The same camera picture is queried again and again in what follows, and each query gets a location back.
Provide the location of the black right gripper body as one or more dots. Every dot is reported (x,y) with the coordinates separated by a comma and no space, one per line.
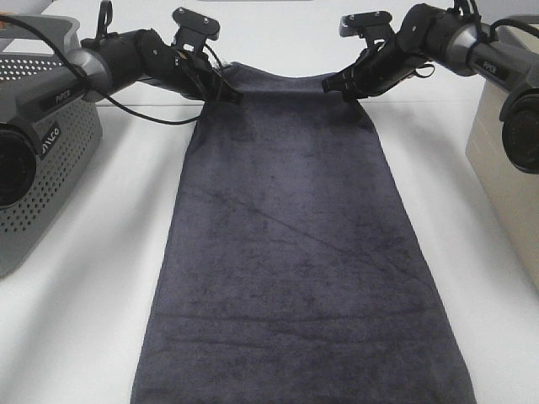
(387,67)

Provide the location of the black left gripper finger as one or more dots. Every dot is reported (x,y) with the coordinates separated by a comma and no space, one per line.
(221,91)

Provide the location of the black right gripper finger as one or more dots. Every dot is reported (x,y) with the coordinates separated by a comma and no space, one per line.
(344,81)
(350,94)

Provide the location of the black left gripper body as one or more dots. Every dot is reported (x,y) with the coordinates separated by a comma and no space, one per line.
(193,74)

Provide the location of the dark grey towel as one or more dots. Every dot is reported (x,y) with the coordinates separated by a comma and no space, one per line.
(292,273)

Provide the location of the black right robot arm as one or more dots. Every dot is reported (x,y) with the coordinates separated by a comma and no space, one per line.
(457,39)

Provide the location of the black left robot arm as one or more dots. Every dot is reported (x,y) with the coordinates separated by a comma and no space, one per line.
(99,68)

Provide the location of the grey perforated plastic basket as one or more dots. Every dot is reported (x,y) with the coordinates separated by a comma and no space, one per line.
(72,135)

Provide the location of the beige fabric bin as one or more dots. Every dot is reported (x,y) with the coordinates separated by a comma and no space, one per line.
(505,168)

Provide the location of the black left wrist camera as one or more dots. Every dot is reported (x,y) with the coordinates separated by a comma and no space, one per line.
(194,29)

